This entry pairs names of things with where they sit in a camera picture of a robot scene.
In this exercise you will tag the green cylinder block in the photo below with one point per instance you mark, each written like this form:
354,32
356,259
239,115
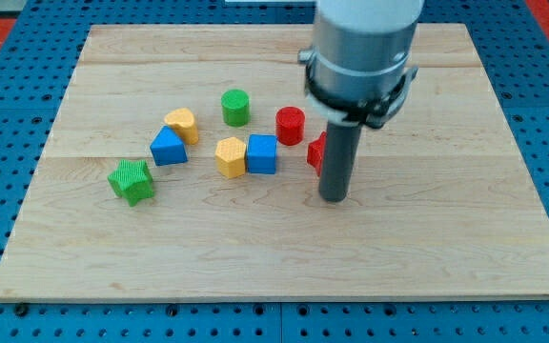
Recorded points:
235,104

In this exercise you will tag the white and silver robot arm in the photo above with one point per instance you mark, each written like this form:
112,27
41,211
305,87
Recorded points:
355,67

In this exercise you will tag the yellow hexagon block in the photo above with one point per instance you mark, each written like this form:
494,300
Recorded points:
230,157

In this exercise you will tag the yellow heart block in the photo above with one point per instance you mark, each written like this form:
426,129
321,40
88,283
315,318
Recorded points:
183,123

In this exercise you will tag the red cylinder block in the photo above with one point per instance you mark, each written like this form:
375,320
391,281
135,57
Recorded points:
289,125

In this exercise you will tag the red star block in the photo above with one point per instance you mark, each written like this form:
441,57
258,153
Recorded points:
316,151

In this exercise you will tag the green star block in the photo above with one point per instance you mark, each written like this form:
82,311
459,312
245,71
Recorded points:
132,180

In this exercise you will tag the blue triangle block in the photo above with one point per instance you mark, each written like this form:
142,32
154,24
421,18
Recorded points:
167,148

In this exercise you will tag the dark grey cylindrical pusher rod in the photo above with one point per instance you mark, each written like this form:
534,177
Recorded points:
338,162

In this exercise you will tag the wooden board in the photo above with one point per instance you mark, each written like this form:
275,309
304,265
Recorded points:
441,206

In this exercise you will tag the blue cube block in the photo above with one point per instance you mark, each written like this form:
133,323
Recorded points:
262,154

